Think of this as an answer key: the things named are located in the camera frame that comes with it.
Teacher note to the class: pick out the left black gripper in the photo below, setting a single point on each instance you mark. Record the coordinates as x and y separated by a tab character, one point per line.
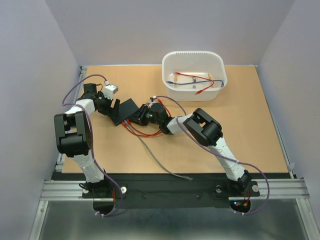
110	111

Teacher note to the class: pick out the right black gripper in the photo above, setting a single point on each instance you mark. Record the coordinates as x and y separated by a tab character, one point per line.
140	119

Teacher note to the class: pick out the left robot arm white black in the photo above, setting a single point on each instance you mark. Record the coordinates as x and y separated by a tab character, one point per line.
73	134

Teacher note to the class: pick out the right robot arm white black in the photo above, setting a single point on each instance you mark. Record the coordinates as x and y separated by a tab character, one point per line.
204	129

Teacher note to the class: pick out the white plastic tub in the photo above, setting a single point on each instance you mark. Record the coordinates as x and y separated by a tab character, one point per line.
193	75

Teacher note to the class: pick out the small metal clip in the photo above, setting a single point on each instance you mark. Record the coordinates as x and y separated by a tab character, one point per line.
194	82

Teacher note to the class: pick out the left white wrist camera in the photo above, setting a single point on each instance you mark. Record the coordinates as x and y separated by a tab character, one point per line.
109	91

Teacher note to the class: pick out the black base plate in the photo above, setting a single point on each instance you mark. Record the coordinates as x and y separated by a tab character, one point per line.
164	191

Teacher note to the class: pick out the aluminium rail frame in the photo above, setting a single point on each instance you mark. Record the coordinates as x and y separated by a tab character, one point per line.
249	130

